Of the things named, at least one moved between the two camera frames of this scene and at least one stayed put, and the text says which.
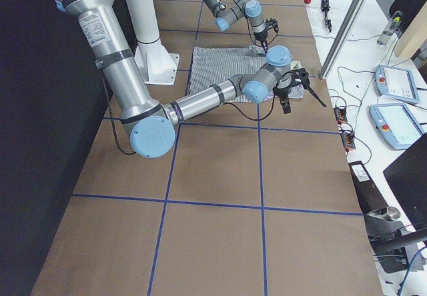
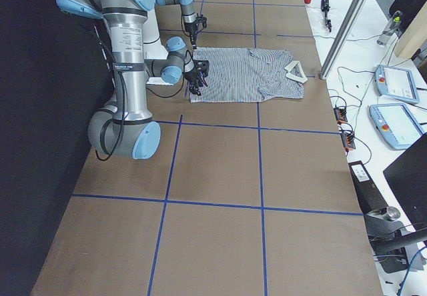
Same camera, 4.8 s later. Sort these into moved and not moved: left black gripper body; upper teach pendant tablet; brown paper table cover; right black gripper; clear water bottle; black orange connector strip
Moved: left black gripper body; right black gripper
Not moved: clear water bottle; black orange connector strip; brown paper table cover; upper teach pendant tablet
